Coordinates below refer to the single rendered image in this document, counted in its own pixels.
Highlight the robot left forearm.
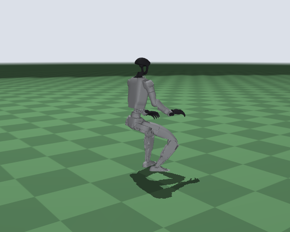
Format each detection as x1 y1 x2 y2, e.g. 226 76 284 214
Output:
138 109 147 116

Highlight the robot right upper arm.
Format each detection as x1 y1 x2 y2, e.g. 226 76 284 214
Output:
142 79 157 107

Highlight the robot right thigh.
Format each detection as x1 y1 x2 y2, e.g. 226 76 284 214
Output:
136 121 178 145

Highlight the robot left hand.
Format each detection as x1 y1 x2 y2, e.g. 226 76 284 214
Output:
145 110 159 119

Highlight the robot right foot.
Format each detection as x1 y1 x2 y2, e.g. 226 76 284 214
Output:
149 165 170 172

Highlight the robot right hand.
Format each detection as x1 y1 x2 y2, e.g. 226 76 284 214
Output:
169 109 185 117

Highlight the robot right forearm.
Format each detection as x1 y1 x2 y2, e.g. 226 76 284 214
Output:
155 100 172 116

